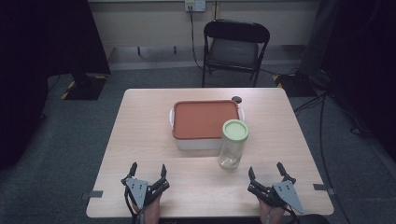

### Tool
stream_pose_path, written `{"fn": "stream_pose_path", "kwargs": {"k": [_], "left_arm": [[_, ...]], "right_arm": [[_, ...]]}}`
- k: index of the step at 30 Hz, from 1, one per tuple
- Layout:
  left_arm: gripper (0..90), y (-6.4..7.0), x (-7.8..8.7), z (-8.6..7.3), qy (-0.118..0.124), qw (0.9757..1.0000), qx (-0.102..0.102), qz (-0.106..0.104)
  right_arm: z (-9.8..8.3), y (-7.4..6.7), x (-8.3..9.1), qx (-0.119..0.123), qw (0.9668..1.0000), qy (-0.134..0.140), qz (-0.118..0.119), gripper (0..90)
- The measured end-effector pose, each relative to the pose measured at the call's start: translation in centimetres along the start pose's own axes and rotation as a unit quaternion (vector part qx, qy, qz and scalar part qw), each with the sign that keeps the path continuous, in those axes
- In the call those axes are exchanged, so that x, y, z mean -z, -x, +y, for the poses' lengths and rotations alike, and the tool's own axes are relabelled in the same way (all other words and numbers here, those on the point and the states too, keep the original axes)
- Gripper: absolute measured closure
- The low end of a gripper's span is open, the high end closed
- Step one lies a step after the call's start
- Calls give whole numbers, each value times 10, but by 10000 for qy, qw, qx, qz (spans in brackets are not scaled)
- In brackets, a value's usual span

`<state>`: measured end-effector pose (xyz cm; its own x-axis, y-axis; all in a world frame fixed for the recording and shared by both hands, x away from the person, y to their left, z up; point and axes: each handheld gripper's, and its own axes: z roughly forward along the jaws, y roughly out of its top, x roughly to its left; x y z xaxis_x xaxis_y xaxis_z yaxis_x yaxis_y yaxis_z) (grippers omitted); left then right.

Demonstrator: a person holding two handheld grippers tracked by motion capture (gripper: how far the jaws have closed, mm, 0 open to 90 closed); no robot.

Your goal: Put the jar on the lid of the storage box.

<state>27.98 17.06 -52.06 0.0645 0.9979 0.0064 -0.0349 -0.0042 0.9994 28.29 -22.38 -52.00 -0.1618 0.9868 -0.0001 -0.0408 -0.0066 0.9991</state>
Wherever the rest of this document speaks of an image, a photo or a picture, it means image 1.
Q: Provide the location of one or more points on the black folding chair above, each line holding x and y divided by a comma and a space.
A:
234, 53

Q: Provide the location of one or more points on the grey cloth cover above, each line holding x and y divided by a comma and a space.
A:
316, 40

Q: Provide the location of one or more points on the white wall socket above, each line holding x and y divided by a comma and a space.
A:
195, 5

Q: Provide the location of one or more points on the person's right hand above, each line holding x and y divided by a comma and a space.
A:
271, 214

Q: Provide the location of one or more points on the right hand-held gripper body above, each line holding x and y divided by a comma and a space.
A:
285, 193

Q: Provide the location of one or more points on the white box with orange lid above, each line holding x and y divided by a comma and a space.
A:
202, 121

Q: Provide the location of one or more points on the person's left hand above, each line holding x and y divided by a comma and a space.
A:
151, 210

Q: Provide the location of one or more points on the dark curtain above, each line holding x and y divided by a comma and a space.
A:
37, 62
367, 62

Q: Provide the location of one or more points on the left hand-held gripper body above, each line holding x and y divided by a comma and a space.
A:
137, 190

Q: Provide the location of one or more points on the dark round table cap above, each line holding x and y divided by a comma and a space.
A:
236, 99

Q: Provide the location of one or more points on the grey tape strip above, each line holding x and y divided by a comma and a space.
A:
322, 187
93, 194

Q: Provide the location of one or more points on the black stand base yellow stripes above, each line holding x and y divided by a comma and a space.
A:
295, 84
85, 86

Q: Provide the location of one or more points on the clear jar with green lid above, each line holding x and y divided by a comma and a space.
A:
234, 140

